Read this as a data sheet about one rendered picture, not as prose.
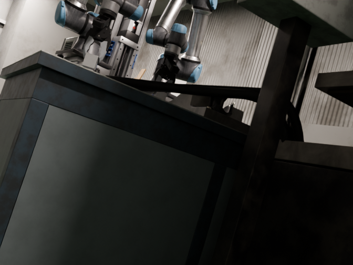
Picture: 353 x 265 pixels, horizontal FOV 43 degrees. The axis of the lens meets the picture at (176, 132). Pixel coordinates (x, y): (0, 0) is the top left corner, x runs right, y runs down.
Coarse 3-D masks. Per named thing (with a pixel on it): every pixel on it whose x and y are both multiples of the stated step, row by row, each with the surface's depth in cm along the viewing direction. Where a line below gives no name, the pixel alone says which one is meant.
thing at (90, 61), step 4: (88, 56) 177; (92, 56) 177; (96, 56) 177; (84, 60) 177; (88, 60) 177; (92, 60) 177; (96, 60) 177; (84, 64) 177; (88, 64) 177; (92, 64) 177; (96, 64) 179; (88, 68) 180; (92, 68) 177
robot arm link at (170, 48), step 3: (165, 45) 214; (168, 45) 213; (171, 45) 213; (174, 45) 212; (165, 48) 214; (168, 48) 213; (171, 48) 212; (174, 48) 212; (177, 48) 213; (180, 48) 215; (165, 51) 214; (168, 51) 213; (171, 51) 212; (174, 51) 212; (177, 51) 213; (180, 51) 216; (177, 54) 214
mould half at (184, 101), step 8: (184, 96) 176; (192, 96) 171; (200, 96) 173; (176, 104) 180; (184, 104) 174; (192, 104) 171; (200, 104) 173; (208, 104) 175; (200, 112) 162; (208, 112) 161; (216, 112) 162; (232, 112) 181; (240, 112) 183; (216, 120) 163; (224, 120) 164; (232, 120) 166; (240, 120) 183; (240, 128) 168; (248, 128) 170
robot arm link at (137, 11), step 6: (126, 0) 195; (132, 0) 198; (126, 6) 195; (132, 6) 197; (138, 6) 198; (120, 12) 196; (126, 12) 196; (132, 12) 197; (138, 12) 198; (132, 18) 200; (138, 18) 200
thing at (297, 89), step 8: (312, 48) 143; (304, 56) 143; (312, 56) 143; (304, 64) 143; (312, 64) 144; (304, 72) 142; (296, 80) 142; (304, 80) 142; (296, 88) 142; (304, 88) 142; (296, 96) 142; (304, 96) 143; (296, 104) 141; (288, 120) 141
